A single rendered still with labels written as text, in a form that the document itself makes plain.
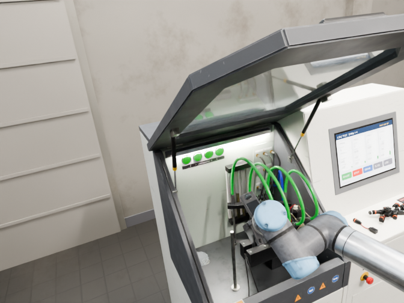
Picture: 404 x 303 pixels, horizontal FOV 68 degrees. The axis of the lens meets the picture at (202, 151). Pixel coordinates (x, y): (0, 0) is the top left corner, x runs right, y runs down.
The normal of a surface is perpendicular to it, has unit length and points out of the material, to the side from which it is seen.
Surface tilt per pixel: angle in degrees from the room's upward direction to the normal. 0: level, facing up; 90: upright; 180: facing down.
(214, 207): 90
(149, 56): 90
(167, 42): 90
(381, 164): 76
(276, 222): 45
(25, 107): 90
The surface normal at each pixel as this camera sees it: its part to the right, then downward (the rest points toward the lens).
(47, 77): 0.40, 0.33
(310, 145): 0.35, 0.11
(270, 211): -0.09, -0.36
